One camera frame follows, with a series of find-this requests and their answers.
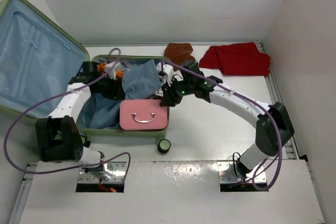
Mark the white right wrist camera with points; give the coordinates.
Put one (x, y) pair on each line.
(165, 73)

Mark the orange patterned plush garment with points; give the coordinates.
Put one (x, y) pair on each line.
(101, 66)

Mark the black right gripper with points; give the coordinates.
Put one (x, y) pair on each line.
(169, 99)

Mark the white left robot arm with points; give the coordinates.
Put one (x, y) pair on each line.
(58, 137)

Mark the green hardshell suitcase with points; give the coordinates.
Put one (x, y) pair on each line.
(38, 59)

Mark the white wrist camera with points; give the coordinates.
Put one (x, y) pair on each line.
(112, 68)
(165, 73)

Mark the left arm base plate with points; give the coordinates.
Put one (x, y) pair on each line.
(110, 172)

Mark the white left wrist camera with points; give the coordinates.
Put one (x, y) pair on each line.
(112, 68)

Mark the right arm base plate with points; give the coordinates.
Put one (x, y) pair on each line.
(227, 175)

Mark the brown cloth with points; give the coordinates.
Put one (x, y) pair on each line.
(179, 52)

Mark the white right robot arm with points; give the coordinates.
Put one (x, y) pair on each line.
(271, 122)

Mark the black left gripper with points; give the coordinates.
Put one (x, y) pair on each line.
(116, 92)

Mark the pink cosmetic case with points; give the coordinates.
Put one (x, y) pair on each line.
(143, 115)

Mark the red garment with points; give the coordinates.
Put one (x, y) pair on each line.
(243, 59)

